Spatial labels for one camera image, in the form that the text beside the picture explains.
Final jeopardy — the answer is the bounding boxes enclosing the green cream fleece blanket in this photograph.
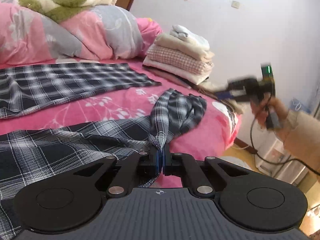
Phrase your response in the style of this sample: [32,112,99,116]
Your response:
[19,0,118,24]

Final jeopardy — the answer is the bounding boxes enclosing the pink floral bed blanket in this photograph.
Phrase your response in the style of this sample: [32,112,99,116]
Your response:
[0,55,243,188]

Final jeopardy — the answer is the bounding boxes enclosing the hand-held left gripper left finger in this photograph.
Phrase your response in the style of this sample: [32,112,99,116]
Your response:
[74,144,163,200]

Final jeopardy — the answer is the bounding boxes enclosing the cream folded sweater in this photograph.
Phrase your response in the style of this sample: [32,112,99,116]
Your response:
[151,34,215,62]

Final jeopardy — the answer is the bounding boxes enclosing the person's right forearm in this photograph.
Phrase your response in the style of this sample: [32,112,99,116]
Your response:
[275,110,320,175]

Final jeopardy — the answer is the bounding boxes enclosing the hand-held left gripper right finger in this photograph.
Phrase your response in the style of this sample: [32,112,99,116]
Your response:
[162,145,248,200]

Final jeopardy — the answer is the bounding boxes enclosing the pink checked folded garment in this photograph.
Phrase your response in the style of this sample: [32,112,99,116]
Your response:
[145,47,214,77]

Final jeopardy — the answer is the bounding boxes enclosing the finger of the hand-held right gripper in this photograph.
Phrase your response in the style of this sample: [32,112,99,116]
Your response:
[215,91,252,103]
[226,78,252,91]

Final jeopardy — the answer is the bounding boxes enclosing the person's right hand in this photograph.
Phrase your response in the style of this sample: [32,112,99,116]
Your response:
[251,97,290,130]

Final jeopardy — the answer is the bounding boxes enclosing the black white plaid pants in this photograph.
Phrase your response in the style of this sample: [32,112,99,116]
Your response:
[0,62,208,240]

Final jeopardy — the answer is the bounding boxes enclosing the black cable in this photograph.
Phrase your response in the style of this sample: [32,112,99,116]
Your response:
[250,117,320,177]

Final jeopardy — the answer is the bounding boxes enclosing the ivory folded garment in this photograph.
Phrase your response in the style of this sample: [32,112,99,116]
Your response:
[143,59,213,85]

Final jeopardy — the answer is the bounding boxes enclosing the white folded garment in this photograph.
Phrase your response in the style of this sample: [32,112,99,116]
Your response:
[169,24,210,52]

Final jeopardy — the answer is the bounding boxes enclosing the white plastic drawer cabinet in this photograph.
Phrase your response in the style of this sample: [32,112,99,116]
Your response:
[256,139,310,187]

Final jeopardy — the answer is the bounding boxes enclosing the pink floral duvet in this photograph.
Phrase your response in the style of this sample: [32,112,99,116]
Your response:
[0,0,163,65]

